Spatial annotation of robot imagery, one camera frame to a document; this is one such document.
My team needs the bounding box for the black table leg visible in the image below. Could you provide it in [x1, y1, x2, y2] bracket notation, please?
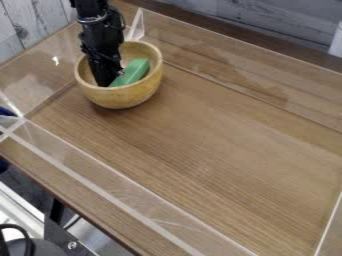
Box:
[49, 199, 65, 224]

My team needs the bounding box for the green rectangular block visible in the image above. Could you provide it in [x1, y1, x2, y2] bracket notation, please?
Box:
[109, 58, 149, 87]

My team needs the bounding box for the black metal bracket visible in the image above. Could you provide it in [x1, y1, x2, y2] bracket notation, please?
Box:
[44, 218, 99, 256]

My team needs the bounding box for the brown wooden bowl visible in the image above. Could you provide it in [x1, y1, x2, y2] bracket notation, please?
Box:
[73, 41, 163, 109]

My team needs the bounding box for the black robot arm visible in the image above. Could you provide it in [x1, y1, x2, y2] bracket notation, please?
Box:
[69, 0, 125, 87]

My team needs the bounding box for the black cable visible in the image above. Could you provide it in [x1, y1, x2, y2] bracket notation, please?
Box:
[0, 223, 34, 256]

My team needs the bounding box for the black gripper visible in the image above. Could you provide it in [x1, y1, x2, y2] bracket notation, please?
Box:
[77, 13, 125, 87]

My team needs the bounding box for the clear acrylic tray enclosure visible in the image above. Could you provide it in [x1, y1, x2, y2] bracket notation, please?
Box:
[0, 6, 342, 256]

